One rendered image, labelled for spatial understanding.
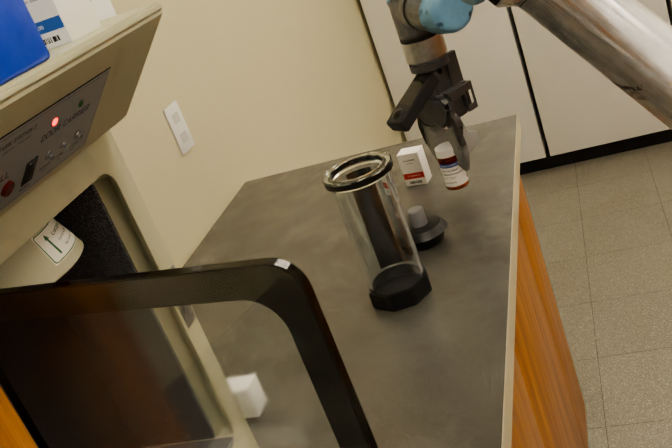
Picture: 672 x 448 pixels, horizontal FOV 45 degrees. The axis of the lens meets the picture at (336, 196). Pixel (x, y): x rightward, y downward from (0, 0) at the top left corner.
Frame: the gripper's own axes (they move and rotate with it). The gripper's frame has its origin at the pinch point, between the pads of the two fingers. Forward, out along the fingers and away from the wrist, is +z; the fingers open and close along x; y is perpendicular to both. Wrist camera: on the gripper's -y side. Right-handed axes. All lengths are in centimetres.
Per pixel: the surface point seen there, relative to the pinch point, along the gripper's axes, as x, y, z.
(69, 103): -41, -71, -46
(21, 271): -33, -79, -33
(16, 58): -47, -74, -51
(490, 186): -2.0, 5.8, 7.4
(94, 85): -39, -67, -46
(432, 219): -5.6, -12.4, 3.8
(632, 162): 101, 183, 101
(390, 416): -33, -49, 7
